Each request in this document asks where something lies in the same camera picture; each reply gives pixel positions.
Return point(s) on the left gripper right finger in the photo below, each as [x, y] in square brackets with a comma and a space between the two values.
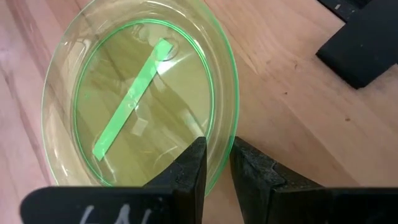
[255, 186]

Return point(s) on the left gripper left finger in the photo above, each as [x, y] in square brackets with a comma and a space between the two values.
[189, 186]

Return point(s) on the green transparent plastic plate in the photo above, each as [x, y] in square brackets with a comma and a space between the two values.
[174, 93]

